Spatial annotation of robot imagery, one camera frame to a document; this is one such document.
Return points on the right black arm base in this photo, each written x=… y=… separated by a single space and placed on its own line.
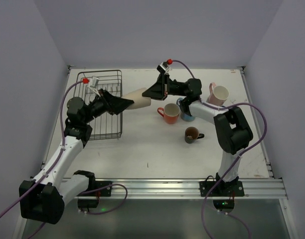
x=229 y=190

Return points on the black cup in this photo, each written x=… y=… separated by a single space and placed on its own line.
x=192 y=134

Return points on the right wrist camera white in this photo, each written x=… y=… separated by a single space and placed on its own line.
x=164 y=67

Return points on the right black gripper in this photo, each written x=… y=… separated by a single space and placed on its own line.
x=164 y=86

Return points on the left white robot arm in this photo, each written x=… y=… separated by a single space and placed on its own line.
x=44 y=197

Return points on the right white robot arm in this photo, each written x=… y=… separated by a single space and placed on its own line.
x=232 y=129

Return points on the orange mug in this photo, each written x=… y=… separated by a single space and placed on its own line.
x=169 y=112

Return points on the beige cup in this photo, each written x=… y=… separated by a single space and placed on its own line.
x=139 y=100

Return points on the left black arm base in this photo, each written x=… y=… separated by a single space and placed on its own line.
x=87 y=201

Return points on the black wire dish rack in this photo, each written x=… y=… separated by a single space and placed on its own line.
x=106 y=126

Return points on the aluminium mounting rail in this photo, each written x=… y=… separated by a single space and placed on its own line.
x=190 y=189

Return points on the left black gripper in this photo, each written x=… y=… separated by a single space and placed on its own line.
x=105 y=101

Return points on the pink mug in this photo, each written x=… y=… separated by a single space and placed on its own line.
x=218 y=94

